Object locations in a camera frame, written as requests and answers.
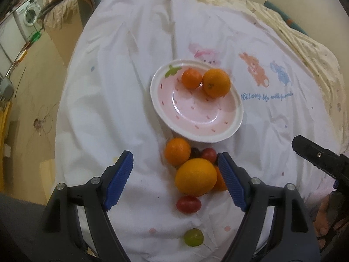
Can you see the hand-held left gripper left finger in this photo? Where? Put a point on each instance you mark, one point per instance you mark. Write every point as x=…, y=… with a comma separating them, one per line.
x=120, y=180

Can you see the white cartoon-print blanket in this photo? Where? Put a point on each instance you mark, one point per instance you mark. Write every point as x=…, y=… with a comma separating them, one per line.
x=131, y=87

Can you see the pink strawberry-print plate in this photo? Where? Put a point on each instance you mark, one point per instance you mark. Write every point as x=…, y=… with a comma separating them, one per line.
x=196, y=114

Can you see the large orange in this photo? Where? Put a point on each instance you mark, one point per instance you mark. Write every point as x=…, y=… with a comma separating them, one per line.
x=195, y=177
x=216, y=82

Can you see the medium orange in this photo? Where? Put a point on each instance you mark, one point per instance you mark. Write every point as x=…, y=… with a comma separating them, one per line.
x=177, y=151

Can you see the beige storage box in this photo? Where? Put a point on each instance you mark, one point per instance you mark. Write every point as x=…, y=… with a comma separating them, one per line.
x=64, y=35

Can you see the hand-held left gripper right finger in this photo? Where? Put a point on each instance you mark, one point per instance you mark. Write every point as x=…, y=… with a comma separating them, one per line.
x=231, y=180

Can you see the small mandarin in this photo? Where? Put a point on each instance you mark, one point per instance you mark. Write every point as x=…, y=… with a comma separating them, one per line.
x=220, y=183
x=191, y=78

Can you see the red cherry tomato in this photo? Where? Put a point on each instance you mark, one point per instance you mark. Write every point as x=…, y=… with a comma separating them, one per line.
x=209, y=154
x=188, y=204

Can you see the teal pillow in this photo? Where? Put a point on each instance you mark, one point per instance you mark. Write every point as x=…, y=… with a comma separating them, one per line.
x=286, y=19

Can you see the yellow stand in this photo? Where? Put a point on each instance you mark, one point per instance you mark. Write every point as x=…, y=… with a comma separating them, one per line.
x=5, y=131

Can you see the green dustpan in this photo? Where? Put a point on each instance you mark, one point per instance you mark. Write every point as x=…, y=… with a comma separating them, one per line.
x=35, y=36

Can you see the green grape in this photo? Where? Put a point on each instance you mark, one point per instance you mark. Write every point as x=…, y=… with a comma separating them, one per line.
x=194, y=237

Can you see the dark purple grape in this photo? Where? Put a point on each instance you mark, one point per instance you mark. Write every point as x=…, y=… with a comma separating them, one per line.
x=194, y=151

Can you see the person's right hand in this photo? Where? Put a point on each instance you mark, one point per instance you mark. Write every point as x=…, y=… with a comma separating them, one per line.
x=321, y=218

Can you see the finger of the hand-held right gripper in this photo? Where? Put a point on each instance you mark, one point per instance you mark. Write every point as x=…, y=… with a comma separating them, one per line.
x=319, y=154

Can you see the white washing machine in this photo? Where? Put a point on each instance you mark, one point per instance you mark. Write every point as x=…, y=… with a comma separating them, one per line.
x=27, y=16

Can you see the cream patterned quilt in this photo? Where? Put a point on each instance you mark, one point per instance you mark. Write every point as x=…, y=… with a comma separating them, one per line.
x=300, y=32

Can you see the white kitchen cabinets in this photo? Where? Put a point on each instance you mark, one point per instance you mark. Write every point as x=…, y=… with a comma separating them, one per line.
x=9, y=41

